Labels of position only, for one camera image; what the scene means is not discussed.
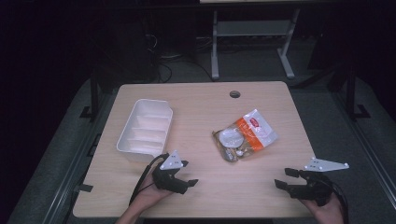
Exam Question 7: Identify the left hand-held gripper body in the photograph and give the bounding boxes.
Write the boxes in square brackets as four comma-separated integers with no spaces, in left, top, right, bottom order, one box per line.
[151,149,190,195]

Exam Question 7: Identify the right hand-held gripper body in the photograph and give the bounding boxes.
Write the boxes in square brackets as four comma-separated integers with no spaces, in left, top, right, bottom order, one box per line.
[288,157,350,207]

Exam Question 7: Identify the white plastic divided bin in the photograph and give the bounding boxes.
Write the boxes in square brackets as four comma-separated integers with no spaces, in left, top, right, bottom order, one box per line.
[116,98,174,163]

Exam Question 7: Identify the orange and clear snack bag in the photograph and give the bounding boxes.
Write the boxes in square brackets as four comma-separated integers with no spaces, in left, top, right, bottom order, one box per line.
[211,108,279,163]

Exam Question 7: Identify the person's left hand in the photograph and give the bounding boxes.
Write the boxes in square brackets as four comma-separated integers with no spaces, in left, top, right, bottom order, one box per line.
[132,172,174,215]

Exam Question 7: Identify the person's right hand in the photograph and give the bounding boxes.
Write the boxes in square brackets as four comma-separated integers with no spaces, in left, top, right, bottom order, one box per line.
[300,193,344,220]

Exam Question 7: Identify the black metal stand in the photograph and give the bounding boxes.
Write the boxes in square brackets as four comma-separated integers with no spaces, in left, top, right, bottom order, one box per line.
[78,69,102,122]
[344,63,372,122]

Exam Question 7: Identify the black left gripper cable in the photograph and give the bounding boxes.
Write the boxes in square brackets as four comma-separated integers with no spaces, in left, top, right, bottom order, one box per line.
[128,152,170,207]

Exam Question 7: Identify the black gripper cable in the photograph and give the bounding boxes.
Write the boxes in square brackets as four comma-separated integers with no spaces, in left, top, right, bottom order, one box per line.
[128,152,170,207]
[328,178,350,224]

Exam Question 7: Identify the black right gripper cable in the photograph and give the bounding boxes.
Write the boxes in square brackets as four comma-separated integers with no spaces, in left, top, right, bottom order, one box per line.
[328,178,350,224]

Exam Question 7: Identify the black table edge bracket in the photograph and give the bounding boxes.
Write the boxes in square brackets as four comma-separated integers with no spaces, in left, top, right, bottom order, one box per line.
[74,183,94,193]

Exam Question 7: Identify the black floor cables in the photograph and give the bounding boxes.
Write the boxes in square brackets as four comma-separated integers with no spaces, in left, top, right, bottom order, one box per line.
[144,32,216,84]

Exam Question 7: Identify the white metal table frame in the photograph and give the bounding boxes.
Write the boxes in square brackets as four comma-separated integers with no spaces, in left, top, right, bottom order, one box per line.
[199,0,303,81]

